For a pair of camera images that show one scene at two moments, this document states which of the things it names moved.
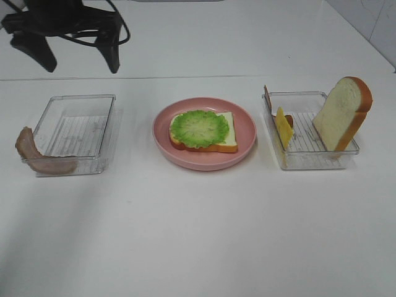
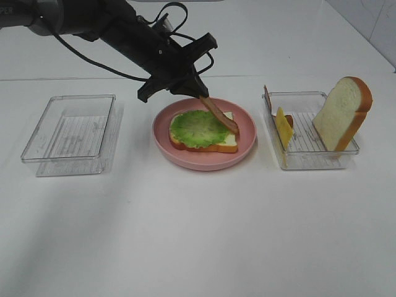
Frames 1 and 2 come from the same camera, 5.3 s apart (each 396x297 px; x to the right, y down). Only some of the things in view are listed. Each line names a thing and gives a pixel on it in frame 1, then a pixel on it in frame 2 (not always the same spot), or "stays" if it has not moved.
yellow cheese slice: x=284 y=127 stays
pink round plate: x=245 y=132 stays
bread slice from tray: x=230 y=145 stays
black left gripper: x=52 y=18 -> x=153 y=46
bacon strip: x=26 y=148 -> x=229 y=124
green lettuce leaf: x=199 y=129 stays
